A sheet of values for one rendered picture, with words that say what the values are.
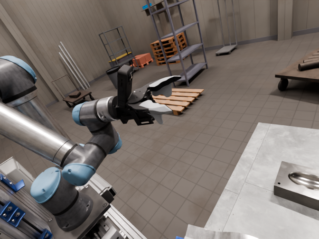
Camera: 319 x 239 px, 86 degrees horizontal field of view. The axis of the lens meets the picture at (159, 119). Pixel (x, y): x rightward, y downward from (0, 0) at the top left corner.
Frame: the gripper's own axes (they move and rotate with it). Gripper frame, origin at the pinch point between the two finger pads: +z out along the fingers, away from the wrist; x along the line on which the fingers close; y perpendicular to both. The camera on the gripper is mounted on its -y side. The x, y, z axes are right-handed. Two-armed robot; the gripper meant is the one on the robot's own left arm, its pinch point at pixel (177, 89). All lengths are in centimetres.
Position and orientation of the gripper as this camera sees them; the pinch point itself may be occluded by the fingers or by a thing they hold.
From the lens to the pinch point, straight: 42.9
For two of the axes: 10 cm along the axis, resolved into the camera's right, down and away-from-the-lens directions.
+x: -2.2, 6.8, -7.0
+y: 3.6, 7.3, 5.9
